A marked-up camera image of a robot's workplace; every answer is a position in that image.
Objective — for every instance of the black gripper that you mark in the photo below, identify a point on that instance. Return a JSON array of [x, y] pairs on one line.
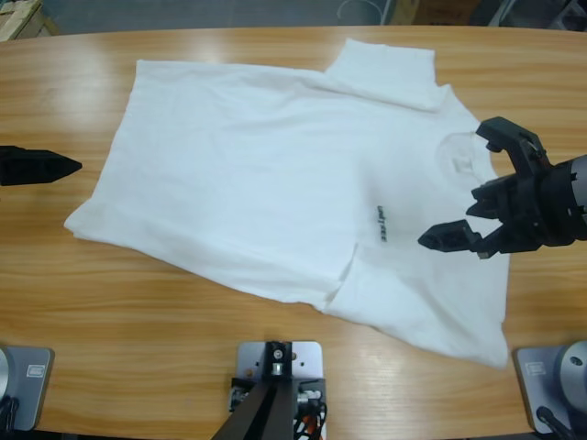
[[527, 211]]

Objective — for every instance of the wooden pallet stack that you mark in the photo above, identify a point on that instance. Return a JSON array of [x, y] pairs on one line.
[[18, 18]]

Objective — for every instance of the black electronics bracket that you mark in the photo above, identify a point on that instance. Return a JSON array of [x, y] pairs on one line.
[[316, 382]]

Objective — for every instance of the white t-shirt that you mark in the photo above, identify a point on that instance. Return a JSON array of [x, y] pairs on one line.
[[275, 183]]

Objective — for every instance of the brown cardboard box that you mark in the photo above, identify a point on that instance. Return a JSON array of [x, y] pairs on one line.
[[435, 9]]

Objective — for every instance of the white chair frame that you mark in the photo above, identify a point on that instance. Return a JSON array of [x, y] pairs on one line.
[[500, 11]]

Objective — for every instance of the grey camera mount plate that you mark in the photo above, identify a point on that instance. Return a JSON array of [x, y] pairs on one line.
[[307, 362]]

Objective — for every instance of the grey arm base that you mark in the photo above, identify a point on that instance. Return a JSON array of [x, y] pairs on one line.
[[550, 371], [27, 380]]

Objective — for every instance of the dark camera post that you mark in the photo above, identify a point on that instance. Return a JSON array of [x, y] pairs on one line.
[[270, 403]]

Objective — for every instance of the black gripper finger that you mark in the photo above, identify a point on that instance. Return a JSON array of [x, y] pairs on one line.
[[36, 158], [32, 175]]

